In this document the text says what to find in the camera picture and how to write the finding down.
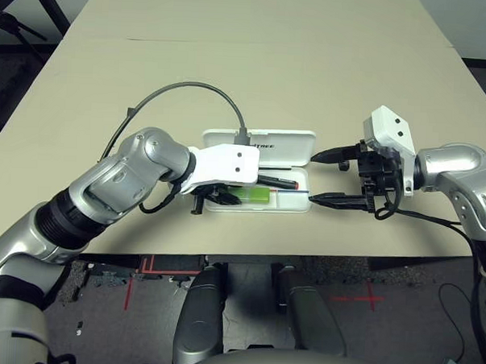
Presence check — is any black tripod stand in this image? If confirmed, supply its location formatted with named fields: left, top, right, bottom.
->
left=0, top=6, right=52, bottom=61

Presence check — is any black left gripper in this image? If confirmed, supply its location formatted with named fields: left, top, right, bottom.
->
left=190, top=183, right=243, bottom=217

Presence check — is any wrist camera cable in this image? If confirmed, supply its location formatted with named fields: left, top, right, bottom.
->
left=371, top=187, right=481, bottom=258
left=98, top=77, right=252, bottom=167

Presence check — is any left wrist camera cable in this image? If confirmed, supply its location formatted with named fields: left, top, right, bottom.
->
left=98, top=77, right=252, bottom=167

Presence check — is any thin black floor cable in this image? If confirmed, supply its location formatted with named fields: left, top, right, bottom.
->
left=435, top=282, right=480, bottom=362

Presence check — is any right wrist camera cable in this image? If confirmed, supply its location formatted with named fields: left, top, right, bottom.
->
left=371, top=187, right=481, bottom=258

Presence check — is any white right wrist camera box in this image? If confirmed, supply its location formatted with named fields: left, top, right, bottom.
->
left=359, top=104, right=419, bottom=197

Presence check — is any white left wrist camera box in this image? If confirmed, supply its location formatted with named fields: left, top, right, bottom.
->
left=177, top=141, right=262, bottom=200

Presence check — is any black metal table frame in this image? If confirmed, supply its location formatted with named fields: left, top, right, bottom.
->
left=0, top=0, right=71, bottom=36

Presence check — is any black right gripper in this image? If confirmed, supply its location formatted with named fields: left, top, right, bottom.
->
left=308, top=139, right=405, bottom=217

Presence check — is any thin left gripper cable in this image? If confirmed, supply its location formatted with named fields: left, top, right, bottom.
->
left=139, top=176, right=184, bottom=217

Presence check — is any grey robot leg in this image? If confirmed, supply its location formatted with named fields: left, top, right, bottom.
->
left=273, top=263, right=351, bottom=357
left=172, top=263, right=229, bottom=364

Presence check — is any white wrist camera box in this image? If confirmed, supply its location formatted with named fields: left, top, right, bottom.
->
left=359, top=104, right=419, bottom=197
left=177, top=141, right=262, bottom=200

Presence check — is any green white eraser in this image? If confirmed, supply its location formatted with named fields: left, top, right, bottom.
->
left=229, top=184, right=271, bottom=205

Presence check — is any grey robot left leg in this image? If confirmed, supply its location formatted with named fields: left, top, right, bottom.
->
left=172, top=263, right=229, bottom=364

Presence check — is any grey robot right leg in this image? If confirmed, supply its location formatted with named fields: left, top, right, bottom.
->
left=273, top=263, right=351, bottom=357

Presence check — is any black marker with red cap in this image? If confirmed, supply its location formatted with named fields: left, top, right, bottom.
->
left=257, top=174, right=301, bottom=190

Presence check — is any white hinged pencil case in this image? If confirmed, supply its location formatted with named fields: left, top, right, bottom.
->
left=198, top=126, right=317, bottom=215

